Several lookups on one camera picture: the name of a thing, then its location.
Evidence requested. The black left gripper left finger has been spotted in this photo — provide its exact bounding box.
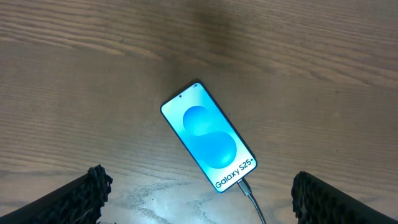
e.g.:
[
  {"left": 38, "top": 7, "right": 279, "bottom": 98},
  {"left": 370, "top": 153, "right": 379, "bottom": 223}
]
[{"left": 1, "top": 165, "right": 113, "bottom": 224}]

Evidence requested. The black charger cable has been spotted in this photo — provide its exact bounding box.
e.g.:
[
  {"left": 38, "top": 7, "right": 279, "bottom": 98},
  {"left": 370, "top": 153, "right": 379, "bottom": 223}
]
[{"left": 236, "top": 177, "right": 267, "bottom": 224}]

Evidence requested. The blue Galaxy smartphone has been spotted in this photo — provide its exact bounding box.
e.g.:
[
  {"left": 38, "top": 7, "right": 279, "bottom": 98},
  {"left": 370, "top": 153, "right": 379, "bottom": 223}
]
[{"left": 160, "top": 79, "right": 257, "bottom": 194}]

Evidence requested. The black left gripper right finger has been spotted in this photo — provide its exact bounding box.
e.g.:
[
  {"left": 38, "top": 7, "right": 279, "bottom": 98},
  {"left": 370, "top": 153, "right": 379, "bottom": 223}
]
[{"left": 291, "top": 171, "right": 397, "bottom": 224}]

